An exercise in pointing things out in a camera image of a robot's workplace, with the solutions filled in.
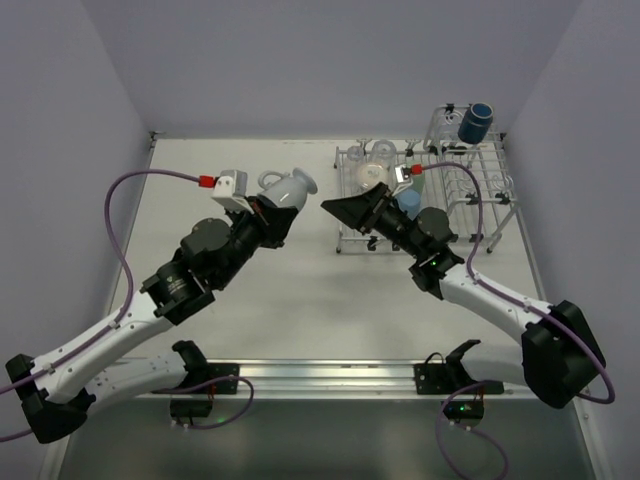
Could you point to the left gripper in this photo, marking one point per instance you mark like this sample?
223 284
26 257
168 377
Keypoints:
263 216

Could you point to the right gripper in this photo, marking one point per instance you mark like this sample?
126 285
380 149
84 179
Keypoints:
373 209

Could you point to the grey footed mug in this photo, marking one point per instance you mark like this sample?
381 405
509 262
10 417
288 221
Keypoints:
286 190

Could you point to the floral patterned mug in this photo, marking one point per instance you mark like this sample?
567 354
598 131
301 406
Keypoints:
369 175

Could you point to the light blue plastic cup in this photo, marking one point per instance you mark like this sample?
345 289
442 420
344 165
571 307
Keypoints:
409 201

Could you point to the green plastic cup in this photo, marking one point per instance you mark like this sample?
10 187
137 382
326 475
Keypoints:
412 177

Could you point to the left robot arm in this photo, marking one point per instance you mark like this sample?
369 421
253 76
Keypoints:
61 389

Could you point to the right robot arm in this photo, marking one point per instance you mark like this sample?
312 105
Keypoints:
556 354

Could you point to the metal dish rack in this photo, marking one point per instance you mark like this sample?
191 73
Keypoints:
471 183

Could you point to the small clear glass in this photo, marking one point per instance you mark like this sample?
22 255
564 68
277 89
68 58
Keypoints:
355 153

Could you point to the dark blue cup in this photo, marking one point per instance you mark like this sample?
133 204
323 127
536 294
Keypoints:
475 123

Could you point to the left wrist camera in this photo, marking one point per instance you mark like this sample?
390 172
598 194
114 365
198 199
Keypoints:
229 191

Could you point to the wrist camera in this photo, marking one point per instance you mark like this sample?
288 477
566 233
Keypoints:
397 173
229 191

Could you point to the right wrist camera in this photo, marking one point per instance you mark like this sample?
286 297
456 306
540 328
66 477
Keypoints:
397 173

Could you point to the aluminium mounting rail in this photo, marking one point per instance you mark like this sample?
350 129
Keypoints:
433 377

